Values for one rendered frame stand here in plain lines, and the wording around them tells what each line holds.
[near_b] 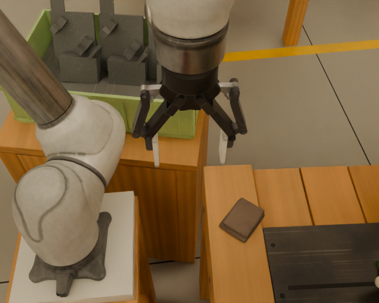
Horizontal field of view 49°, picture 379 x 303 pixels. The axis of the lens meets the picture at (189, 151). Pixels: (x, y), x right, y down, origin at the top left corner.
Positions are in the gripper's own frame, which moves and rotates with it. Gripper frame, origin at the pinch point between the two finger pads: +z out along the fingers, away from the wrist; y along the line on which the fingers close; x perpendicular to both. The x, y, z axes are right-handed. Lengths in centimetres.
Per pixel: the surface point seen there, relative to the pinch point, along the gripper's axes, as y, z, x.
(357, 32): -131, 131, -202
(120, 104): 19, 39, -48
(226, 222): -9.7, 38.2, -6.2
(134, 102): 14, 37, -47
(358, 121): -107, 131, -117
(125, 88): 19, 46, -64
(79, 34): 34, 35, -79
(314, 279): -29, 41, 8
